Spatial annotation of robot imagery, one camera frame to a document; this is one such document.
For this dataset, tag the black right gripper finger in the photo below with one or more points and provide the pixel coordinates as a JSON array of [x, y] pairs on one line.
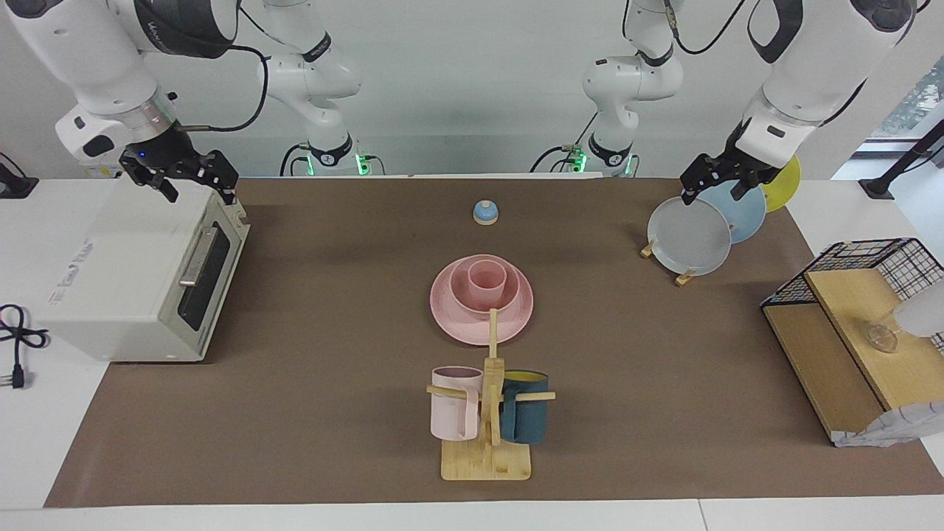
[[169, 190], [229, 190]]

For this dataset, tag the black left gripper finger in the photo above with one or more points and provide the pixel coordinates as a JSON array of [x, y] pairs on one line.
[[739, 192], [687, 193]]

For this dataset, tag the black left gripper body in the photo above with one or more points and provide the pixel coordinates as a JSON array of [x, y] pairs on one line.
[[730, 168]]

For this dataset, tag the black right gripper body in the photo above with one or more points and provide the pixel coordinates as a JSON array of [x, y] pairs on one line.
[[173, 156]]

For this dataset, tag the pink tumbler cup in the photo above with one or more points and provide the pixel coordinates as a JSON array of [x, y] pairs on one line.
[[488, 279]]

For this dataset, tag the pink bowl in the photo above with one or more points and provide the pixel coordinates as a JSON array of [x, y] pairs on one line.
[[461, 295]]

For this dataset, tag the light blue plate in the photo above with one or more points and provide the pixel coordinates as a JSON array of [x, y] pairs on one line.
[[746, 217]]

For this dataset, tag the grey plate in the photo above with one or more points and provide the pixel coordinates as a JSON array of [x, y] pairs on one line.
[[689, 236]]

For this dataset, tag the yellow plate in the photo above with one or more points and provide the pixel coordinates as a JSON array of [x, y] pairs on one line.
[[783, 188]]

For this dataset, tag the wooden plate rack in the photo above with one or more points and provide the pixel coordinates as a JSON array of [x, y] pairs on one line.
[[684, 279]]

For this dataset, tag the beige toaster oven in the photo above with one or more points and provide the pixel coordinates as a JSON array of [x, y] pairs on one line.
[[118, 273]]

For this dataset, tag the clear wine glass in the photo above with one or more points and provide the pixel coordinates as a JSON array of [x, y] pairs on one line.
[[918, 313]]

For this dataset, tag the pink speckled plate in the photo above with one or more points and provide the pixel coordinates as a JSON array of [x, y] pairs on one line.
[[472, 324]]

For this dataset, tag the brown table mat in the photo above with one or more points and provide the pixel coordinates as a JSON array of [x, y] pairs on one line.
[[332, 428]]

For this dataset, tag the dark teal mug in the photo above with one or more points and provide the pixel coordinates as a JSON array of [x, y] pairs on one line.
[[525, 417]]

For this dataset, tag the pale pink mug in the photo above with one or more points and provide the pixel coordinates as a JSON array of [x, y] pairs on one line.
[[451, 413]]

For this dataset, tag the wooden mug tree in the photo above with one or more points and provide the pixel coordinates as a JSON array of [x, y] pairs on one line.
[[487, 461]]

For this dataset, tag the black clamp mount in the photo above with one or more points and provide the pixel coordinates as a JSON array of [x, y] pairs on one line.
[[15, 184]]

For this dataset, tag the black camera stand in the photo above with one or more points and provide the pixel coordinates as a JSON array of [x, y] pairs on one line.
[[903, 158]]

